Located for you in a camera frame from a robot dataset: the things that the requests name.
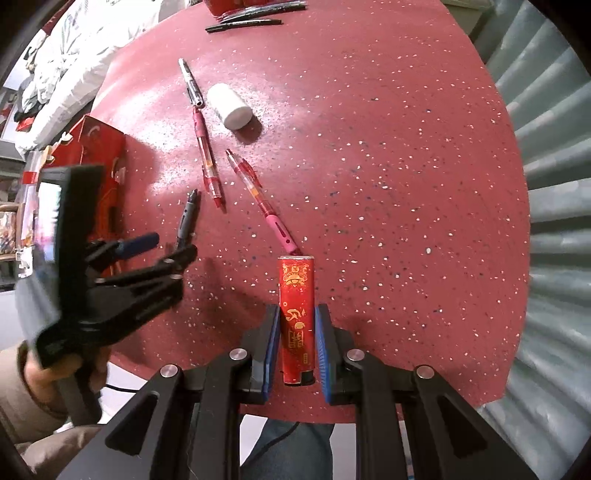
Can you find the pile of clothes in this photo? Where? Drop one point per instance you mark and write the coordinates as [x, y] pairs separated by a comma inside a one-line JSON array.
[[30, 101]]

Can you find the red cardboard box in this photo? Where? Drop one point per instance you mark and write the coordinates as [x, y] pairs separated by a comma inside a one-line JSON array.
[[99, 152]]

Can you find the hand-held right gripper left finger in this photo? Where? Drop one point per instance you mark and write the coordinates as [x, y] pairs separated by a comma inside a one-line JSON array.
[[272, 355]]

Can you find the pale green curtain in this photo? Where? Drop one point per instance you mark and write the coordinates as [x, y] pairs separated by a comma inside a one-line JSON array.
[[554, 230]]

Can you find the person's left forearm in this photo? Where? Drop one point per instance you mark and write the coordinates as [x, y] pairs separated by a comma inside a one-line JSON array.
[[23, 429]]

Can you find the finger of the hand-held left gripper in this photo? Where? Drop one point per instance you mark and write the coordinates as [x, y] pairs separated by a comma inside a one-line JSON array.
[[152, 281], [136, 244]]

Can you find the clear grey pen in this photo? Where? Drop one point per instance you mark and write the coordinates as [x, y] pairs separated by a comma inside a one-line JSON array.
[[190, 83]]

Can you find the red lighter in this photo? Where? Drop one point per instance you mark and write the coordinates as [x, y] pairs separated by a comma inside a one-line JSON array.
[[296, 314]]

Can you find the person's left hand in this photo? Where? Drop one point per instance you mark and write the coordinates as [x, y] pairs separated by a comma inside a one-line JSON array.
[[39, 383]]

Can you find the grey striped blanket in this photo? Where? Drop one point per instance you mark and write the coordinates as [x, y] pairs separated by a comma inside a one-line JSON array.
[[78, 50]]

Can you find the person's leg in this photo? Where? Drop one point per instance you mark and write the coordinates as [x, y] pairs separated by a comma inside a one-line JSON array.
[[286, 452]]

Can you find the white sofa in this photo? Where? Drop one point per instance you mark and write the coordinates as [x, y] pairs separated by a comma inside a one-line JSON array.
[[69, 106]]

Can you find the white pill bottle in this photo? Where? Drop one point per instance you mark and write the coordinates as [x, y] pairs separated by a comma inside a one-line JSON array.
[[228, 106]]

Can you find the black gel pen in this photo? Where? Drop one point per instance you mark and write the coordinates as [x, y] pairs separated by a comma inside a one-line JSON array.
[[188, 217]]

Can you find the red gel pen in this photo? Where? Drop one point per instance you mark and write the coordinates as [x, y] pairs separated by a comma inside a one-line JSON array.
[[258, 198], [207, 161]]

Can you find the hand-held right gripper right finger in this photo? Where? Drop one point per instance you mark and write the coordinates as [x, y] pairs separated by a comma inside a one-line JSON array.
[[323, 355]]

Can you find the pile of colourful packages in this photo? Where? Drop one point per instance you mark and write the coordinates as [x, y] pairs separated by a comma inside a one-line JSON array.
[[9, 230]]

